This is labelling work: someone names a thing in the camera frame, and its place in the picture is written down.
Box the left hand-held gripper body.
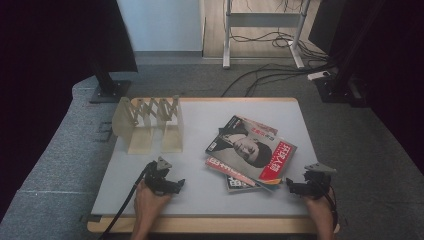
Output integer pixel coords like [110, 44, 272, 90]
[144, 155, 174, 196]

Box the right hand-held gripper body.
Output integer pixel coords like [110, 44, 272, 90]
[300, 162, 337, 200]

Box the beige expandable book rack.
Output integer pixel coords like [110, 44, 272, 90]
[111, 95, 185, 155]

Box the red-brown cover magazine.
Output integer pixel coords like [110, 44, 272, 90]
[204, 115, 279, 188]

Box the portrait cover magazine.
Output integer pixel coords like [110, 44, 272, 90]
[205, 115, 298, 183]

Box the person's right hand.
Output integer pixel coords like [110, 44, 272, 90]
[303, 189, 336, 224]

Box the person's left hand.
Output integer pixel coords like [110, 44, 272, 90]
[133, 180, 173, 230]

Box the black stand with base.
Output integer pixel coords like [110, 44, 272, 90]
[314, 0, 388, 108]
[89, 63, 132, 104]

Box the white power strip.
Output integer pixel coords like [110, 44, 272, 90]
[307, 70, 332, 82]

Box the black curtain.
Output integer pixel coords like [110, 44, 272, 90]
[0, 0, 139, 223]
[366, 0, 424, 174]

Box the dark panel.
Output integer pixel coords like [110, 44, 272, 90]
[308, 0, 348, 56]

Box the thick black gripper cable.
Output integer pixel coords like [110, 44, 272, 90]
[98, 163, 158, 240]

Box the black floor cable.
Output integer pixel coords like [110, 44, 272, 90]
[220, 62, 336, 98]
[244, 69, 313, 98]

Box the tangle of black cables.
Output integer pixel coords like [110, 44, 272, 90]
[229, 30, 331, 64]

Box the white metal desk frame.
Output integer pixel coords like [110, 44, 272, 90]
[222, 0, 311, 70]

